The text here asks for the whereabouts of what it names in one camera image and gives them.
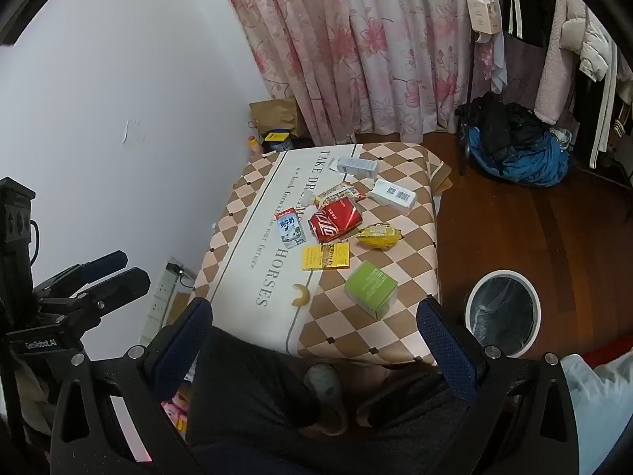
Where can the black garment with white stripes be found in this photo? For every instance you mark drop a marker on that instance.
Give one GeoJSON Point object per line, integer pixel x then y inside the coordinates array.
{"type": "Point", "coordinates": [529, 0]}

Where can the red soda can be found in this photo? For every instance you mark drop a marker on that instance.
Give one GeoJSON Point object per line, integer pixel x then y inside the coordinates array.
{"type": "Point", "coordinates": [336, 222]}

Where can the white box with label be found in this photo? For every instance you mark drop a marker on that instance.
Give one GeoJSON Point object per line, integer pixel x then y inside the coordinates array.
{"type": "Point", "coordinates": [393, 195]}

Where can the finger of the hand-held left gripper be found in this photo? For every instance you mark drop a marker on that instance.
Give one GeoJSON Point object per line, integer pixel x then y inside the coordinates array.
{"type": "Point", "coordinates": [106, 260]}
{"type": "Point", "coordinates": [126, 282]}

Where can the checkered brown tablecloth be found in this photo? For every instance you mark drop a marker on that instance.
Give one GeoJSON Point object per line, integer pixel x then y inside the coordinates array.
{"type": "Point", "coordinates": [395, 267]}

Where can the person's left leg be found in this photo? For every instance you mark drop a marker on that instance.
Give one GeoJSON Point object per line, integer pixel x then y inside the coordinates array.
{"type": "Point", "coordinates": [247, 396]}

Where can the person's right leg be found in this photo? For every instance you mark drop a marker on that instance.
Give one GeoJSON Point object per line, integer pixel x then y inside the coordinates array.
{"type": "Point", "coordinates": [420, 430]}

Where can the colourful snack wrapper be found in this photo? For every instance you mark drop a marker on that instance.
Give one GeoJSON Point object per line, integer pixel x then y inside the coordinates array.
{"type": "Point", "coordinates": [341, 192]}

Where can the light blue hanging garment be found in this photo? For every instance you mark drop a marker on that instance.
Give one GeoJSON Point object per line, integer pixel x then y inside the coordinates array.
{"type": "Point", "coordinates": [498, 59]}

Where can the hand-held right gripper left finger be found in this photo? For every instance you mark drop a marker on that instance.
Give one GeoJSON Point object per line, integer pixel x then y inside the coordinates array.
{"type": "Point", "coordinates": [182, 344]}

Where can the white puffer jacket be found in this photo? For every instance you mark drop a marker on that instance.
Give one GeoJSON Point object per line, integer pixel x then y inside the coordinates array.
{"type": "Point", "coordinates": [591, 39]}

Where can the yellow snack packet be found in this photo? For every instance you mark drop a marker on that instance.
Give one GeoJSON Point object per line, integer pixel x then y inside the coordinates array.
{"type": "Point", "coordinates": [378, 237]}

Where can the blue white milk carton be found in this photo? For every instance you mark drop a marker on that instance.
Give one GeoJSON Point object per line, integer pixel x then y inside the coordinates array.
{"type": "Point", "coordinates": [290, 228]}

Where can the pink floral curtain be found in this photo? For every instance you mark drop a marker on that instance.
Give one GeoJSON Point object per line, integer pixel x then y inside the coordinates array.
{"type": "Point", "coordinates": [356, 44]}

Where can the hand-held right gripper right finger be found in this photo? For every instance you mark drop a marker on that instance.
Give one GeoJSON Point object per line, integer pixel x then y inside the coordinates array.
{"type": "Point", "coordinates": [447, 351]}

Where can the pink patterned packet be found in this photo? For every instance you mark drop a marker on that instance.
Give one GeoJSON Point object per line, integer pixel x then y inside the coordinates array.
{"type": "Point", "coordinates": [175, 408]}

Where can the beige hanging bag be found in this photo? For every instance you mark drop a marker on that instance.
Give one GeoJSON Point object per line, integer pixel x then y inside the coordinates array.
{"type": "Point", "coordinates": [482, 7]}

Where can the white blue long box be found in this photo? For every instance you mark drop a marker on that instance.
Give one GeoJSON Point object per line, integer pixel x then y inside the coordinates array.
{"type": "Point", "coordinates": [358, 166]}

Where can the pink fuzzy robe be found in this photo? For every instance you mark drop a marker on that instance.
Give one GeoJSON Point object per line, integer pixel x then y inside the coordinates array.
{"type": "Point", "coordinates": [556, 69]}

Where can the green box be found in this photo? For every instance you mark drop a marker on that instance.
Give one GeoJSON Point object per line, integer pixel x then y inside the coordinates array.
{"type": "Point", "coordinates": [371, 287]}

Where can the pale grey slipper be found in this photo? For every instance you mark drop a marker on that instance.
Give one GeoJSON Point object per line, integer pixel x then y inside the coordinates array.
{"type": "Point", "coordinates": [324, 386]}

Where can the person's leg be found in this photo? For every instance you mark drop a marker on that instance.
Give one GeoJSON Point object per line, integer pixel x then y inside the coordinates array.
{"type": "Point", "coordinates": [247, 396]}
{"type": "Point", "coordinates": [420, 430]}

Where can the white round trash bin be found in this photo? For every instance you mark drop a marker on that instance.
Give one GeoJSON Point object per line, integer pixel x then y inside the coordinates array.
{"type": "Point", "coordinates": [504, 311]}

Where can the brown paper bag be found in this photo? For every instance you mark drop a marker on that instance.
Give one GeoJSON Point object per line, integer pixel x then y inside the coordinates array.
{"type": "Point", "coordinates": [274, 116]}

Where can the small orange bottle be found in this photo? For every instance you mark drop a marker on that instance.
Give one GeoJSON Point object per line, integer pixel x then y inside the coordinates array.
{"type": "Point", "coordinates": [253, 144]}

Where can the light blue cloth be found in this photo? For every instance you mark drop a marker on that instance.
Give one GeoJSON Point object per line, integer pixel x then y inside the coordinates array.
{"type": "Point", "coordinates": [601, 405]}

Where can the yellow blue box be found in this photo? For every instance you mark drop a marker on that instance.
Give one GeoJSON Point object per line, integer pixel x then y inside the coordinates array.
{"type": "Point", "coordinates": [277, 141]}

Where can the black jacket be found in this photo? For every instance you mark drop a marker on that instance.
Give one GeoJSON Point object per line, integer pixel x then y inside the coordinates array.
{"type": "Point", "coordinates": [504, 123]}

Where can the white power strip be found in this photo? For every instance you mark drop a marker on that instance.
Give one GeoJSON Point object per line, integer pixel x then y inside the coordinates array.
{"type": "Point", "coordinates": [160, 297]}

